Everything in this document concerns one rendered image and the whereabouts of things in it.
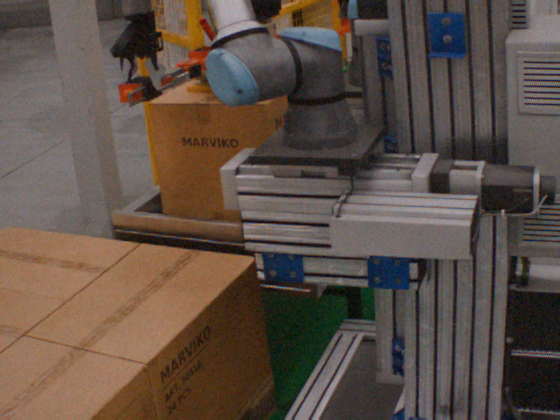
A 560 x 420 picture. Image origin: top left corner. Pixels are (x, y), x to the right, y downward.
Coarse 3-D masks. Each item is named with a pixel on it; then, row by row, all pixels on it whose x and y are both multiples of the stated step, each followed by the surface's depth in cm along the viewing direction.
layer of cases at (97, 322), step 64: (0, 256) 251; (64, 256) 246; (128, 256) 242; (192, 256) 239; (0, 320) 210; (64, 320) 207; (128, 320) 205; (192, 320) 203; (256, 320) 237; (0, 384) 180; (64, 384) 178; (128, 384) 178; (192, 384) 205; (256, 384) 240
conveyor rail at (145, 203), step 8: (344, 64) 437; (152, 192) 277; (160, 192) 277; (136, 200) 272; (144, 200) 271; (152, 200) 273; (160, 200) 277; (128, 208) 265; (136, 208) 265; (144, 208) 269; (152, 208) 273; (160, 208) 278
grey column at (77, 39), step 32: (64, 0) 322; (64, 32) 329; (96, 32) 335; (64, 64) 335; (96, 64) 337; (64, 96) 341; (96, 96) 340; (96, 128) 342; (96, 160) 347; (96, 192) 354; (96, 224) 361
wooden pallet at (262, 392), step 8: (272, 376) 249; (264, 384) 244; (272, 384) 250; (256, 392) 240; (264, 392) 245; (272, 392) 250; (248, 400) 236; (256, 400) 240; (264, 400) 245; (272, 400) 251; (248, 408) 237; (256, 408) 240; (264, 408) 246; (272, 408) 251; (240, 416) 231; (248, 416) 241; (256, 416) 241; (264, 416) 246
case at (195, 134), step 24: (168, 96) 252; (192, 96) 248; (216, 96) 244; (168, 120) 247; (192, 120) 243; (216, 120) 240; (240, 120) 236; (264, 120) 233; (168, 144) 250; (192, 144) 246; (216, 144) 243; (240, 144) 239; (168, 168) 253; (192, 168) 250; (216, 168) 246; (168, 192) 257; (192, 192) 253; (216, 192) 249; (192, 216) 256; (216, 216) 253
